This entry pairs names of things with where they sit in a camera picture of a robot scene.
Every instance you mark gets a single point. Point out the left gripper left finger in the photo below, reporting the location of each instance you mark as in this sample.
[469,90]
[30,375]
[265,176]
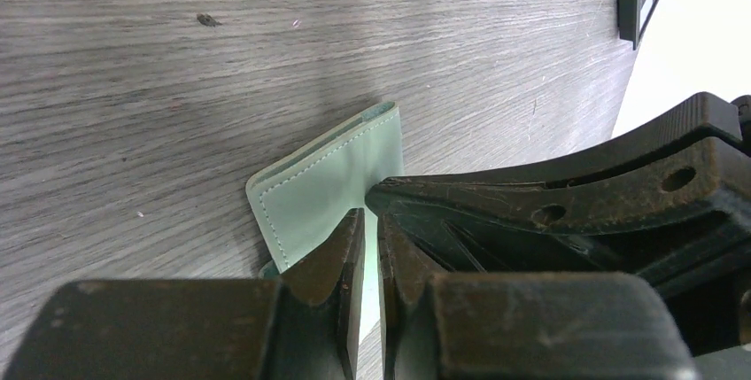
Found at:
[302,324]

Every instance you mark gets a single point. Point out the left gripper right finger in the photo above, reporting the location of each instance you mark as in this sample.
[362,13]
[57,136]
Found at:
[438,324]

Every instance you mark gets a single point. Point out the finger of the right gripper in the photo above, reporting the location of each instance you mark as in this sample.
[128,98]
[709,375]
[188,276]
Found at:
[668,201]

